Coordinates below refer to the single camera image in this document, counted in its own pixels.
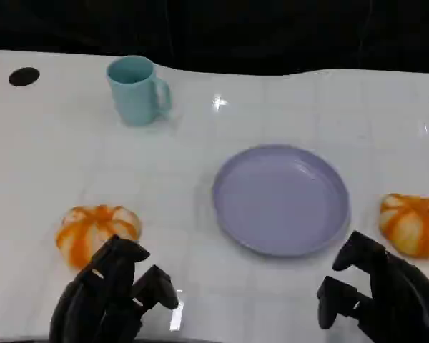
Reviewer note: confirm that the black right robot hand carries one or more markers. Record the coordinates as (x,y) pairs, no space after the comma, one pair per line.
(397,296)

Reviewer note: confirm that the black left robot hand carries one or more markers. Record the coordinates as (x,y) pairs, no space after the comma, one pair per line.
(107,286)

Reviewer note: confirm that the orange and white bread roll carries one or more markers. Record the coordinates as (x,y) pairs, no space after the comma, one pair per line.
(93,225)
(411,225)

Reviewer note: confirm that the lilac plate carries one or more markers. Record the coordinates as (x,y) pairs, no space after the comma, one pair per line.
(279,200)

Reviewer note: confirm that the pale green mug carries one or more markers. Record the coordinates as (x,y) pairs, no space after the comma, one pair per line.
(134,96)

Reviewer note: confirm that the black round table grommet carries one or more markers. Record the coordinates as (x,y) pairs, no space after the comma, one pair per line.
(24,76)

